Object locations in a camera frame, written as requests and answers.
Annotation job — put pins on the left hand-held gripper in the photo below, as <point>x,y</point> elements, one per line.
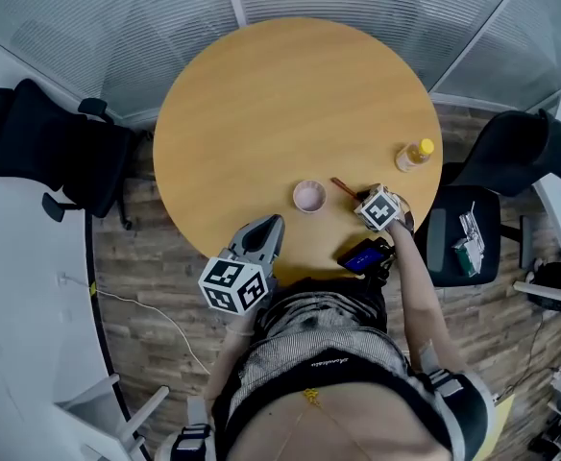
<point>235,283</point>

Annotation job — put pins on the round wooden desk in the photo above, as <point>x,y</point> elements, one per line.
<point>285,113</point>

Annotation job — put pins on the black bag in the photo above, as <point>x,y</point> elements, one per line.
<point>549,283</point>

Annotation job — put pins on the black office chair with cushion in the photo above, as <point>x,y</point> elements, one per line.
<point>516,156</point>

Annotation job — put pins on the black device with blue screen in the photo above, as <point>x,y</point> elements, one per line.
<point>361,258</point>

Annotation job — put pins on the white curved table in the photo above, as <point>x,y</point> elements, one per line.
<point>26,281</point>

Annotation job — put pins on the pink round box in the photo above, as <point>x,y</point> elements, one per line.
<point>309,196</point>

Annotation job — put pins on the person's grey striped shirt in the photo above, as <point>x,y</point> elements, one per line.
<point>309,334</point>

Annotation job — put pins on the person's left forearm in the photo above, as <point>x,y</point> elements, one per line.
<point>225,363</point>

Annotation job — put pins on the person's right forearm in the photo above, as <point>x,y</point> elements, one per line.
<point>417,286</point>

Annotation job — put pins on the clear bottle with yellow cap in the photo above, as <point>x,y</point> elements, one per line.
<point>411,155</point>

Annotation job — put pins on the green and white packet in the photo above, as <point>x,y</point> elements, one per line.
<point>467,259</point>

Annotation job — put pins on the yellow sheet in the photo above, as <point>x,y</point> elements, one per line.
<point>505,411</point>

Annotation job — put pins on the black office chair with armrests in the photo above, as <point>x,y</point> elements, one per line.
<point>45,147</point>

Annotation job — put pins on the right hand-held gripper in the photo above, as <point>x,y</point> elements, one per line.
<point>379,208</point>

